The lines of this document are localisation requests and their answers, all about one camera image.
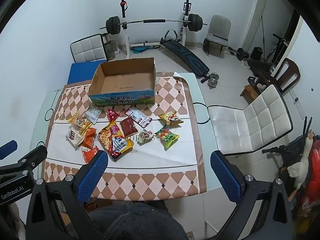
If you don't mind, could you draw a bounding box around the cream cookie packet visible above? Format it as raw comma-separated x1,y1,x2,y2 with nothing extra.
65,127,87,147

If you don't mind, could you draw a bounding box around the green candy ball packet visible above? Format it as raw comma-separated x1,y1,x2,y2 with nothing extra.
154,127,180,151

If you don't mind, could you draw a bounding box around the black sit-up bench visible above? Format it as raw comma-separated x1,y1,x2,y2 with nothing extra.
160,29,210,79

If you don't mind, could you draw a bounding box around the checkered tablecloth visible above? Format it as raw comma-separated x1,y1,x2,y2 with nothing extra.
40,72,207,202

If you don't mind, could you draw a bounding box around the white plush goose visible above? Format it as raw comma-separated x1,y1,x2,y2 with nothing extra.
286,131,315,190

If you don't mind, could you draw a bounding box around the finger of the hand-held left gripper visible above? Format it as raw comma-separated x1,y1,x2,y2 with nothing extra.
0,145,48,177
0,140,18,161

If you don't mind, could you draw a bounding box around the grey chair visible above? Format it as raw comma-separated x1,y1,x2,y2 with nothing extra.
206,15,231,55

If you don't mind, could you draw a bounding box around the small orange snack packet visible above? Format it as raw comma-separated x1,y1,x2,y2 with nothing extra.
82,146,100,164

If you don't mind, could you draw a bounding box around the yellow pastry packet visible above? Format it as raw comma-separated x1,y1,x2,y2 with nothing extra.
68,110,93,134

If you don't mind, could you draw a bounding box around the small red snack packet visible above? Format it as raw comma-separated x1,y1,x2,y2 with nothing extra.
107,108,120,123

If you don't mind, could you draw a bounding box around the large yellow noodle packet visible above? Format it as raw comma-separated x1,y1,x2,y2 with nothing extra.
98,120,135,163

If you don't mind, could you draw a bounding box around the clear water jug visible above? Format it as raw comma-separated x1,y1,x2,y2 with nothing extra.
102,36,120,60

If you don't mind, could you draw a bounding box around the dark red white-label packet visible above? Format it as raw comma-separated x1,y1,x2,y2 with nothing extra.
124,106,153,128

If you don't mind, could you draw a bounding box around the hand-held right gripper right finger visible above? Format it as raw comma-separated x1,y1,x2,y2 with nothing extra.
210,150,294,240

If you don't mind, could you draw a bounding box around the black scooter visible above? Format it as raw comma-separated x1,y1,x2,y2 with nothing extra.
262,135,308,170

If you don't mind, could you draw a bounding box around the person's left forearm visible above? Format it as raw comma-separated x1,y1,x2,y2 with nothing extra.
0,202,27,240

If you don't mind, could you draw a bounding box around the black dumbbell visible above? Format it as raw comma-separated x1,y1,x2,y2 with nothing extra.
229,47,250,61

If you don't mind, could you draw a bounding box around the black speaker box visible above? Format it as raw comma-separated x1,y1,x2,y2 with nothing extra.
250,47,263,60

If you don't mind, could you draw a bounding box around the red bag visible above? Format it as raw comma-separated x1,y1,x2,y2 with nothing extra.
299,140,320,220

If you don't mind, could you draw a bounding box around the yellow mushroom-print packet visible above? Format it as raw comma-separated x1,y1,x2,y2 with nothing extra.
158,111,184,128

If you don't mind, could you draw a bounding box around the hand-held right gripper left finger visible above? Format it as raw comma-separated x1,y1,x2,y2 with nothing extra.
25,150,109,240

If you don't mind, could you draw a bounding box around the square brown-red packet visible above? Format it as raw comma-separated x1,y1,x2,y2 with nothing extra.
119,117,139,135

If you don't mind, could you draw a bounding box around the dark wooden chair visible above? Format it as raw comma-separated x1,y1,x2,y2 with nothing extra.
272,57,301,95

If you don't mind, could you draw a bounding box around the person's dark fleece clothing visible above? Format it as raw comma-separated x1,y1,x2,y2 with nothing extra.
86,200,189,240

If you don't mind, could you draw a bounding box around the silver white snack packet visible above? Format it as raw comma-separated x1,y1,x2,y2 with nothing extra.
84,105,102,125

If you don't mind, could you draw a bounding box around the small wooden stool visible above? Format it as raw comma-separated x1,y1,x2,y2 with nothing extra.
240,84,260,104

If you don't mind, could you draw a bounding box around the small white pink packet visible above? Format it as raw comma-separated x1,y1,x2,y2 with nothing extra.
137,129,156,145

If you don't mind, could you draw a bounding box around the long black barbell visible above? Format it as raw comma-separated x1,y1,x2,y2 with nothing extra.
100,14,208,36

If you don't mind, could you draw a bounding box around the white barbell rack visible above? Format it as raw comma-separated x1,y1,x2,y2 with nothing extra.
119,0,193,59

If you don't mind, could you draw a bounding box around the white padded chair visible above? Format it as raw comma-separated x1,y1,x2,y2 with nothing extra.
70,33,108,63
207,84,293,155

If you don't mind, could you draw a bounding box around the short black barbell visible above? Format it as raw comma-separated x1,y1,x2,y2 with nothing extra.
202,32,229,52

